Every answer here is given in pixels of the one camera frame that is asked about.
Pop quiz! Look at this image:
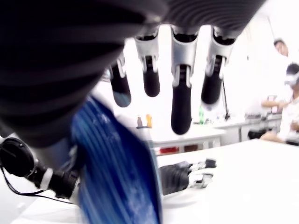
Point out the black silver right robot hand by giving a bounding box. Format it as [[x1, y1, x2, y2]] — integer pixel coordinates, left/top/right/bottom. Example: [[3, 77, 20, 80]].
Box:
[[0, 0, 268, 150]]

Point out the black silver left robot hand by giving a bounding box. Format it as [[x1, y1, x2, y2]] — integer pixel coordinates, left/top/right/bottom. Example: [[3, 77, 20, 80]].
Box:
[[158, 158, 218, 196]]

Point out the blue Oreo packet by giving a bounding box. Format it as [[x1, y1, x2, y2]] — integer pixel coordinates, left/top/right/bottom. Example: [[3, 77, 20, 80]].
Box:
[[71, 95, 163, 224]]

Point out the red box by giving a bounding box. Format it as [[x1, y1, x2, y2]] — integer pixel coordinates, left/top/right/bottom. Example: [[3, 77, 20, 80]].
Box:
[[158, 146, 179, 154]]

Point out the white table with shelf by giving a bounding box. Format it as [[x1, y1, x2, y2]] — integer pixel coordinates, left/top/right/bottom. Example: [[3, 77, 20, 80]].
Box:
[[135, 127, 227, 154]]

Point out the long white work table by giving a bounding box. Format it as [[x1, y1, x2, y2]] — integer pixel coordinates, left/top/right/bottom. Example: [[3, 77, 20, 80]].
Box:
[[210, 116, 283, 140]]

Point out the black folding chair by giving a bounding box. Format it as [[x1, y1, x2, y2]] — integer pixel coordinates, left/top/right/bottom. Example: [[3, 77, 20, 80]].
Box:
[[248, 130, 267, 140]]

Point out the tablet with pink screen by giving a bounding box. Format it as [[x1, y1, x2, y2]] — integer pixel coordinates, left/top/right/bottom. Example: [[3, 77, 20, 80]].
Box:
[[267, 95, 278, 112]]

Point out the seated person in white shirt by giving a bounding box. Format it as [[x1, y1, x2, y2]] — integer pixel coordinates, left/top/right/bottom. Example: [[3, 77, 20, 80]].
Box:
[[260, 63, 299, 147]]

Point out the white VR headset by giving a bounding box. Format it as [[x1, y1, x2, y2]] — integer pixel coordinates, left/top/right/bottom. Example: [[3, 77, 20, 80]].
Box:
[[284, 73, 299, 86]]

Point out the standing person with black hair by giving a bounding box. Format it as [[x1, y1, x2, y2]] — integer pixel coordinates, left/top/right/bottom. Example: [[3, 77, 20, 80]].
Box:
[[273, 38, 299, 59]]

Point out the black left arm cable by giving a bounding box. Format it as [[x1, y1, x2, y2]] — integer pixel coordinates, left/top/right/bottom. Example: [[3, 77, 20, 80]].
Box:
[[0, 163, 78, 205]]

